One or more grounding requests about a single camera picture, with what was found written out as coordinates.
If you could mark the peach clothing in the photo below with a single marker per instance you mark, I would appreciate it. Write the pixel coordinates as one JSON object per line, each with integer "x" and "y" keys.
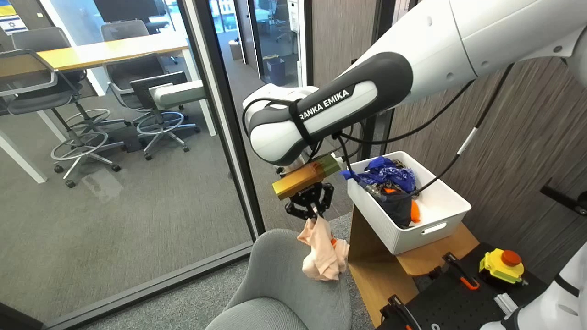
{"x": 328, "y": 253}

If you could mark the black clothing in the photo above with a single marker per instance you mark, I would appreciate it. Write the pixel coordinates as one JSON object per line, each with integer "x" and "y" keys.
{"x": 396, "y": 204}

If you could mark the grey office chair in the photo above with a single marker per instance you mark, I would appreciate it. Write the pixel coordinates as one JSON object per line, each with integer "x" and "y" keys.
{"x": 145, "y": 85}
{"x": 29, "y": 83}

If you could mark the grey office chair right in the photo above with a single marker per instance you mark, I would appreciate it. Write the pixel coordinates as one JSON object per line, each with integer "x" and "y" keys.
{"x": 145, "y": 85}

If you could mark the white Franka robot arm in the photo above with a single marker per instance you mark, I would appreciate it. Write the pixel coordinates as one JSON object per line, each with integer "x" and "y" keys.
{"x": 433, "y": 46}

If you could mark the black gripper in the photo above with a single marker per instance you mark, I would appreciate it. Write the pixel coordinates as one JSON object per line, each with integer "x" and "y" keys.
{"x": 301, "y": 204}

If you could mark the orange cloth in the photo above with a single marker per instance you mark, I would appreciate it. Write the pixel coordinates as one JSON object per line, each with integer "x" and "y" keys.
{"x": 415, "y": 213}

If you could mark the grey office chair left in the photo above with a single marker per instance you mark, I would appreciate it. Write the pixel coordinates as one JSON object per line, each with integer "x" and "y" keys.
{"x": 29, "y": 83}

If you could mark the blue bandana cloth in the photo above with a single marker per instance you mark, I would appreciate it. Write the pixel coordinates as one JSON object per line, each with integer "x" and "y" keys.
{"x": 383, "y": 171}

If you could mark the black glass door frame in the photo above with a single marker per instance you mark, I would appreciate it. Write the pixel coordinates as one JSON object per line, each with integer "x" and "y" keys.
{"x": 202, "y": 37}

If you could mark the grey armchair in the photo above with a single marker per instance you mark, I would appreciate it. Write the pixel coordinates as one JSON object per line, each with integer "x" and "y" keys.
{"x": 277, "y": 295}

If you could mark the wooden desk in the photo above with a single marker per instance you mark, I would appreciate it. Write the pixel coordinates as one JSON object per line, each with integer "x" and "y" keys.
{"x": 99, "y": 53}

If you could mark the black orange clamp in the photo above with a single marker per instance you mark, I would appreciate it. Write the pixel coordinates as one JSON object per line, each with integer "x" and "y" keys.
{"x": 466, "y": 279}

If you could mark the white plastic box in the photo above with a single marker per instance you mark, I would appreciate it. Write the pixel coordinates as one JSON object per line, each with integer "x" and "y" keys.
{"x": 440, "y": 211}

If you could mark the yellow emergency stop button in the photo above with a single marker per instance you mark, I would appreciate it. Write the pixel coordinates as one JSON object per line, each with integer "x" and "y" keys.
{"x": 503, "y": 264}

